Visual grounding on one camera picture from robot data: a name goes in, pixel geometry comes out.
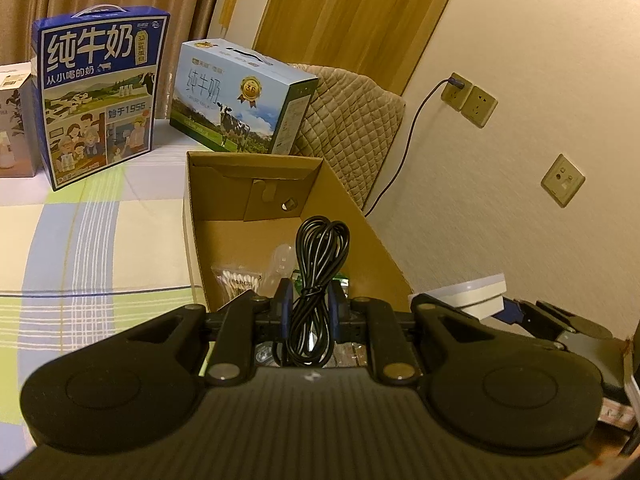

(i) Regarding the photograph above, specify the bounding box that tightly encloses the white humidifier box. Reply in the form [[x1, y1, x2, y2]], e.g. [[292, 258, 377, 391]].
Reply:
[[0, 62, 40, 178]]

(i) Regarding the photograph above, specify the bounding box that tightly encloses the white power adapter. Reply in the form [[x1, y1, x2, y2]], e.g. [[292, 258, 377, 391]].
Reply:
[[426, 273, 506, 320]]

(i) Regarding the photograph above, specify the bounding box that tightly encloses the silver foil pouch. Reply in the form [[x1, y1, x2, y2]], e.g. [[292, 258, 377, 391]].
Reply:
[[291, 269, 349, 299]]

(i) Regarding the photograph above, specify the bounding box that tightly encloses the tall blue milk carton box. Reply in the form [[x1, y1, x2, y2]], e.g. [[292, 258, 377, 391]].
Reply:
[[32, 4, 170, 190]]

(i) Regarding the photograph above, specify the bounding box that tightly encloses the black wall cable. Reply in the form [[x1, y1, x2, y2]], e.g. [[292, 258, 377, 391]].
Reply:
[[363, 75, 464, 219]]

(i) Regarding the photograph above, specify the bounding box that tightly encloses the open brown cardboard box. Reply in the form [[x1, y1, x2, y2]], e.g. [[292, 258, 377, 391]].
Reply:
[[183, 152, 412, 311]]

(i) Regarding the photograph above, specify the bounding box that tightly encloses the bag of cotton swabs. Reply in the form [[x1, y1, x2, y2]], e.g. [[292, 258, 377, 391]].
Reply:
[[212, 266, 262, 302]]

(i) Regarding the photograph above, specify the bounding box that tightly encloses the wall switch plate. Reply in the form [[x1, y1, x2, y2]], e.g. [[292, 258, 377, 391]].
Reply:
[[461, 86, 498, 128]]

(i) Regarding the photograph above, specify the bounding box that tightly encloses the quilted beige chair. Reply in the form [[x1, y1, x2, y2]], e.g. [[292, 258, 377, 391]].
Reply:
[[291, 64, 406, 207]]

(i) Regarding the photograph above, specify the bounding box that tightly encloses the checkered tablecloth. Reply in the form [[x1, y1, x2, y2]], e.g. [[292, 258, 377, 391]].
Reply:
[[1, 120, 197, 469]]

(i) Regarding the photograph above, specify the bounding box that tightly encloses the lower wall socket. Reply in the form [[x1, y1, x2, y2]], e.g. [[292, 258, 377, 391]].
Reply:
[[540, 154, 586, 208]]

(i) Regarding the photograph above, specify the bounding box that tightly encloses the wall power socket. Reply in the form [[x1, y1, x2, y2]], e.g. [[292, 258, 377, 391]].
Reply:
[[440, 73, 473, 112]]

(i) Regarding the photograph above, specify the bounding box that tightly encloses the clear plastic cup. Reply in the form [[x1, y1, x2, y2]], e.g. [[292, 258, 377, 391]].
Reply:
[[260, 244, 297, 297]]

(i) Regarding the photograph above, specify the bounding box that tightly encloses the light blue milk gift box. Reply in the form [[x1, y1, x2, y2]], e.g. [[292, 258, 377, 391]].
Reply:
[[169, 39, 318, 155]]

